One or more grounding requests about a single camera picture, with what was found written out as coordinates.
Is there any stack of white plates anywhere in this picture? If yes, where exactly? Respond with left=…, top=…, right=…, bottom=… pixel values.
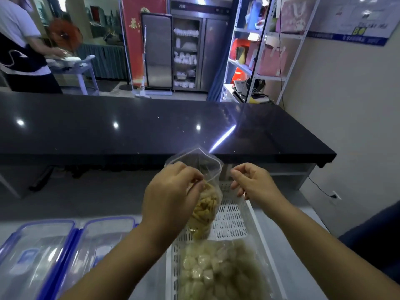
left=47, top=56, right=83, bottom=68

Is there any black small appliance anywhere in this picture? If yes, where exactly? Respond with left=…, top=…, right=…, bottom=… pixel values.
left=246, top=77, right=267, bottom=95

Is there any white perforated plastic basket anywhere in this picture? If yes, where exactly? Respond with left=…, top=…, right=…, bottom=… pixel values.
left=165, top=181, right=288, bottom=300

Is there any black power cable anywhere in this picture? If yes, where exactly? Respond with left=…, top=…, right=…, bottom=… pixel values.
left=307, top=175, right=337, bottom=198

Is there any pile of pale food cubes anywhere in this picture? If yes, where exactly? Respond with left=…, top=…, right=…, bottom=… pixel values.
left=180, top=240, right=266, bottom=300

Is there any red standing banner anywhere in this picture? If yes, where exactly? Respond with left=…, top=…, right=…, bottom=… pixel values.
left=120, top=0, right=168, bottom=88

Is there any patterned pink gift bag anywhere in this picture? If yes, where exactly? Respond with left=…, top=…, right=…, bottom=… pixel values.
left=276, top=0, right=315, bottom=35

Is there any white flat mop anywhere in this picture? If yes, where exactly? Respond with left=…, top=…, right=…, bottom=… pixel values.
left=134, top=25, right=173, bottom=99

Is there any group of white dishes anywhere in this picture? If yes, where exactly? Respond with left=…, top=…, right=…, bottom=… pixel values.
left=173, top=26, right=199, bottom=90

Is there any blue-bordered wall poster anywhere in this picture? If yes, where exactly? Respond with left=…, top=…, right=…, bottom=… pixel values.
left=307, top=0, right=400, bottom=47

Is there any narrow pink gift bag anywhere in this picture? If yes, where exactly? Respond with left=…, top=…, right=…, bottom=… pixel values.
left=245, top=42, right=260, bottom=68

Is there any person's left hand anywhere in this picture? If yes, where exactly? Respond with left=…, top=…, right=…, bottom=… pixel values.
left=141, top=161, right=205, bottom=247

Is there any clear blue-clipped plastic container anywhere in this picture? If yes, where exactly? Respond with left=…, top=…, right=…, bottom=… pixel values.
left=0, top=219, right=77, bottom=300
left=40, top=216, right=140, bottom=300

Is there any person's right hand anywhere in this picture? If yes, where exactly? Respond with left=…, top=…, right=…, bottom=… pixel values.
left=230, top=162, right=287, bottom=219

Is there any red bucket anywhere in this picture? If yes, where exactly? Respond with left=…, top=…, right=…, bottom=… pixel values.
left=232, top=67, right=248, bottom=85

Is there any red gift box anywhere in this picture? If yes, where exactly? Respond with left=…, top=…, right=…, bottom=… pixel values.
left=230, top=38, right=250, bottom=61

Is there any white metal shelf rack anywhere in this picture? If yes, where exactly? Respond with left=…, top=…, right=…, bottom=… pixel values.
left=220, top=0, right=323, bottom=105

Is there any person's right forearm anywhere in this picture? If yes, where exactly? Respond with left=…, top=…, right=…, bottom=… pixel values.
left=261, top=196, right=400, bottom=300

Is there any black top bar counter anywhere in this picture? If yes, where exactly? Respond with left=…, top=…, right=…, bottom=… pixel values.
left=0, top=92, right=338, bottom=199

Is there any blue bottle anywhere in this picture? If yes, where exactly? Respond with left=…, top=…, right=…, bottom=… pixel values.
left=249, top=0, right=263, bottom=28

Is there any pale plastic serving cart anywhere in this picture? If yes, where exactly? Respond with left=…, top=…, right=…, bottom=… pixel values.
left=47, top=54, right=100, bottom=96

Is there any black hanging cable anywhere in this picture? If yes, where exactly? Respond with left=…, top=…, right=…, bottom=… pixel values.
left=276, top=0, right=285, bottom=110

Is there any person's left forearm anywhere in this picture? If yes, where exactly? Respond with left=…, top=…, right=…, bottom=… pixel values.
left=59, top=221, right=171, bottom=300

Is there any stainless steel dish cabinet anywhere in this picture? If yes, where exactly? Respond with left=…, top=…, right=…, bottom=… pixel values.
left=140, top=0, right=235, bottom=93

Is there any bag of yellow strip snacks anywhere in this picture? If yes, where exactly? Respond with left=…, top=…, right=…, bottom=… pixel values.
left=165, top=146, right=225, bottom=241

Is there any blue curtain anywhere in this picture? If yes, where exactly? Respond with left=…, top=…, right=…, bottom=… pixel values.
left=206, top=0, right=248, bottom=102

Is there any bag of pale round snacks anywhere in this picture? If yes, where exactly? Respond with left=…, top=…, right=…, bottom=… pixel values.
left=175, top=237, right=275, bottom=300

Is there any wide pink gift bag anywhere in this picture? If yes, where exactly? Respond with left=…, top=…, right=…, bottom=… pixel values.
left=257, top=45, right=290, bottom=78

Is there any teal skirted table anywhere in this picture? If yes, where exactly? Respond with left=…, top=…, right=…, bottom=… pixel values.
left=76, top=42, right=129, bottom=81

